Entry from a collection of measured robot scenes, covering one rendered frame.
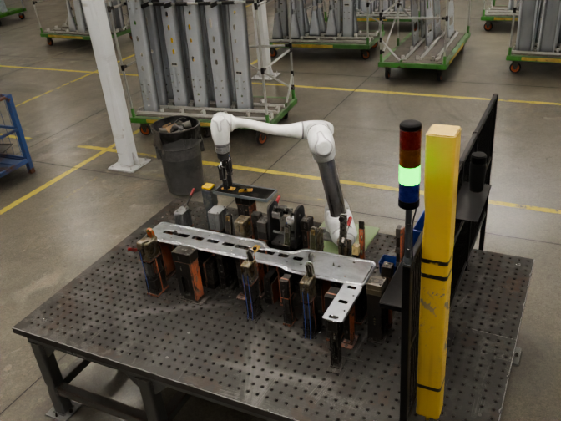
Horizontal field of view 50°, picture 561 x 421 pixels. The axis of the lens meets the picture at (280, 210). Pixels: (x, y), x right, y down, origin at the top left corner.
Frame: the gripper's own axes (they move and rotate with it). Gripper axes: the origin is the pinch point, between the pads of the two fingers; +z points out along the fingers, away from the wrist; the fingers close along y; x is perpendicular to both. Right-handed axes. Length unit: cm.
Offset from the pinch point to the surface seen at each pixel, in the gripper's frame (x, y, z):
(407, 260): 133, 103, -38
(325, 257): 74, 31, 20
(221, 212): 4.7, 18.6, 9.9
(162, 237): -25, 39, 20
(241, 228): 19.4, 22.9, 15.7
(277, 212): 41.1, 18.6, 4.2
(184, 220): -21.9, 19.9, 18.6
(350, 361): 99, 71, 49
